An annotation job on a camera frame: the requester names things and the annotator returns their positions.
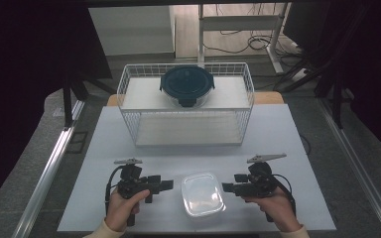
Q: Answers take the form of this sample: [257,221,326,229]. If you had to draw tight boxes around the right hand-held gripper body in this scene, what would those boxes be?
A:
[233,152,288,223]

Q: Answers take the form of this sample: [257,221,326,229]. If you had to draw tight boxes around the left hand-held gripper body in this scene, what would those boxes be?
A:
[113,158,154,228]

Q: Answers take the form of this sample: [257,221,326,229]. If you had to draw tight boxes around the clear rectangular plastic container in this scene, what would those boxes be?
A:
[180,171,227,219]

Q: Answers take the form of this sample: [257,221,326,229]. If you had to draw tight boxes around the white wire shelf rack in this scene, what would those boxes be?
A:
[116,61,256,147]

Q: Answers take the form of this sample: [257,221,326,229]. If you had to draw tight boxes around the round dark blue lidded container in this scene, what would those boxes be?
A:
[159,64,216,108]

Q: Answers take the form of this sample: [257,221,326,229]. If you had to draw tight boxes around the person's left hand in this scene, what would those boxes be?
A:
[104,188,152,233]

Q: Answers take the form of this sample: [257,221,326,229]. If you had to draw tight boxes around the person's right hand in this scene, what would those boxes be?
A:
[242,186,303,233]

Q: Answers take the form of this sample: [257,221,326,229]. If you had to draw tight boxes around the black stand legs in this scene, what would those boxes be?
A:
[62,63,117,129]
[314,70,356,131]

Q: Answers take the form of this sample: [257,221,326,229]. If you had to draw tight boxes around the white power strip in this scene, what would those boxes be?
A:
[290,66,313,82]

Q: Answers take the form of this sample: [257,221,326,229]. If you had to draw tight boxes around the dark curtain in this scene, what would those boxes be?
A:
[0,0,113,216]
[282,0,381,167]

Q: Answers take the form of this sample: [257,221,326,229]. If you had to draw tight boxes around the white cabinet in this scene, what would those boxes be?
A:
[87,5,177,58]

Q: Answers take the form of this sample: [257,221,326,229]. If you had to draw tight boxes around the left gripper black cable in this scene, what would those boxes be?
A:
[104,164,124,216]

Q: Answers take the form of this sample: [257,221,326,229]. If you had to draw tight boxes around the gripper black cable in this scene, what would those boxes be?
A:
[104,164,124,216]
[270,173,298,216]

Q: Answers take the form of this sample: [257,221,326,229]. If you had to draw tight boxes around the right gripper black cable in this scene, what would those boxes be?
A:
[270,173,298,216]

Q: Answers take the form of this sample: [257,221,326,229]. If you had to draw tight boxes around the black rectangular floor frame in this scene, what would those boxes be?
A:
[65,131,89,155]

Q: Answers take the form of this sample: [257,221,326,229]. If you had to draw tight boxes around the aluminium rail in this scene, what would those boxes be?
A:
[317,97,381,238]
[11,98,86,238]

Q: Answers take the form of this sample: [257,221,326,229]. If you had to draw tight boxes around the black floor cables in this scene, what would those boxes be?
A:
[201,3,304,58]

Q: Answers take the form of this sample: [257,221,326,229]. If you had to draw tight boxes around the white metal desk frame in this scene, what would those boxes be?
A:
[196,2,291,75]

